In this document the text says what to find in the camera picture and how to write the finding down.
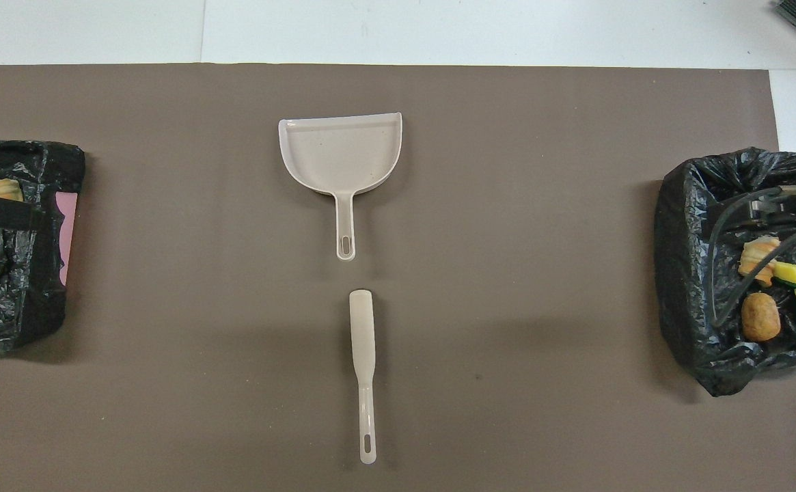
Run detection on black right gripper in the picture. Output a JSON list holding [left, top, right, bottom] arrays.
[[715, 188, 796, 232]]

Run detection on brown cork piece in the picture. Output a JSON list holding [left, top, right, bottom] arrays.
[[741, 292, 781, 342]]

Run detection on beige plastic dustpan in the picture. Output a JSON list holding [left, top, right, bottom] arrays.
[[278, 112, 403, 262]]

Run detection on beige hand brush black bristles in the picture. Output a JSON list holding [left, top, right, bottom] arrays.
[[348, 289, 378, 465]]

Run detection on pink plastic bin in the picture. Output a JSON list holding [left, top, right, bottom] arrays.
[[55, 192, 79, 288]]

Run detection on black bag lining pink bin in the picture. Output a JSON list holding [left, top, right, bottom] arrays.
[[0, 140, 86, 353]]

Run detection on black bag fully covering bin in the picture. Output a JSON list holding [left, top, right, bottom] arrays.
[[654, 147, 796, 397]]

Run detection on brown table mat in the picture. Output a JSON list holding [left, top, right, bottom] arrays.
[[0, 63, 796, 492]]

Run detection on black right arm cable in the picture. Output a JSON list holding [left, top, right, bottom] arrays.
[[705, 184, 796, 327]]

